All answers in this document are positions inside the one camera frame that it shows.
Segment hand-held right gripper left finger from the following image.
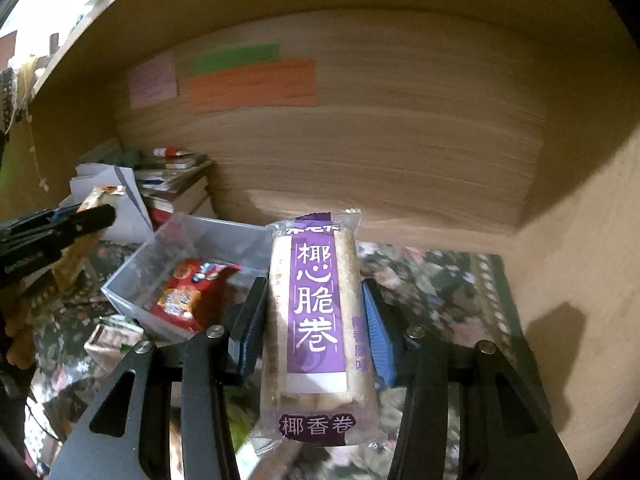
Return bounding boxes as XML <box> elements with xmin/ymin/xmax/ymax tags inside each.
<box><xmin>46</xmin><ymin>276</ymin><xmax>271</xmax><ymax>480</ymax></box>

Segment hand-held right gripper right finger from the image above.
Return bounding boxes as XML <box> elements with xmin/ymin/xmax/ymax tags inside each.
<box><xmin>361</xmin><ymin>278</ymin><xmax>576</xmax><ymax>480</ymax></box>

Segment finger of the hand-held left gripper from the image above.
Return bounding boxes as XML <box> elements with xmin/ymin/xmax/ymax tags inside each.
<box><xmin>0</xmin><ymin>204</ymin><xmax>117</xmax><ymax>251</ymax></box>

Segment orange snack packet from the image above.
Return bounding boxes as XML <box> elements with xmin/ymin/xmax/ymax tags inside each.
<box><xmin>52</xmin><ymin>185</ymin><xmax>126</xmax><ymax>293</ymax></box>

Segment purple label wafer roll packet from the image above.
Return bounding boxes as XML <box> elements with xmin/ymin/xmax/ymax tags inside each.
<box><xmin>251</xmin><ymin>207</ymin><xmax>381</xmax><ymax>458</ymax></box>

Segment red snack packet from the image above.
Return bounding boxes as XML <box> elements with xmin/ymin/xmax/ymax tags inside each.
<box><xmin>150</xmin><ymin>258</ymin><xmax>242</xmax><ymax>332</ymax></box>

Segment clear plastic box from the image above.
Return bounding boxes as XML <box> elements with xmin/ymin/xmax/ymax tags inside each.
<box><xmin>101</xmin><ymin>212</ymin><xmax>273</xmax><ymax>343</ymax></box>

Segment white paper sheets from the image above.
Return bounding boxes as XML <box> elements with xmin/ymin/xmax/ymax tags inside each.
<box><xmin>60</xmin><ymin>162</ymin><xmax>155</xmax><ymax>243</ymax></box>

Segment floral printed cloth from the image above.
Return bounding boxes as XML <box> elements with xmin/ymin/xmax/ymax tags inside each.
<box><xmin>20</xmin><ymin>237</ymin><xmax>551</xmax><ymax>480</ymax></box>

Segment stack of books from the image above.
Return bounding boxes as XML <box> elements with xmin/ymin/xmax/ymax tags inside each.
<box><xmin>132</xmin><ymin>146</ymin><xmax>217</xmax><ymax>228</ymax></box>

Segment green white snack packet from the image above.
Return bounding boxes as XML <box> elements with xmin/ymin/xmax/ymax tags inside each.
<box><xmin>84</xmin><ymin>315</ymin><xmax>146</xmax><ymax>368</ymax></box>

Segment pink sticky note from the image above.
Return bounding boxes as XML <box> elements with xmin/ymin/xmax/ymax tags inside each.
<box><xmin>127</xmin><ymin>56</ymin><xmax>179</xmax><ymax>108</ymax></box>

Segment green sticky note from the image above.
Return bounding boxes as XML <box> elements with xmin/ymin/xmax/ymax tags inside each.
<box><xmin>176</xmin><ymin>44</ymin><xmax>281</xmax><ymax>77</ymax></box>

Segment orange sticky note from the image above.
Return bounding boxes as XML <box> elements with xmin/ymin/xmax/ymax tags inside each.
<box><xmin>190</xmin><ymin>58</ymin><xmax>319</xmax><ymax>114</ymax></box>

